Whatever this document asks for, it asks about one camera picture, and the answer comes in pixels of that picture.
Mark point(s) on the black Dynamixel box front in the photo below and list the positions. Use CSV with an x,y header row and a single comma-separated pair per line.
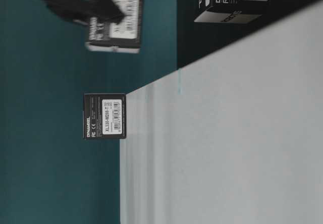
x,y
229,11

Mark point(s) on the black dynamixel box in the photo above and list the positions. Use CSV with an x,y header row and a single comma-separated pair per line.
x,y
123,37
229,11

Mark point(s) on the black white Robotis box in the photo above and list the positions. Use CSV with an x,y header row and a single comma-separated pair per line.
x,y
104,116

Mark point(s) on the white base board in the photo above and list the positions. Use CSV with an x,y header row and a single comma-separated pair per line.
x,y
235,137

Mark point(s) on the black base board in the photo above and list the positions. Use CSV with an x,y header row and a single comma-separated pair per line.
x,y
195,40

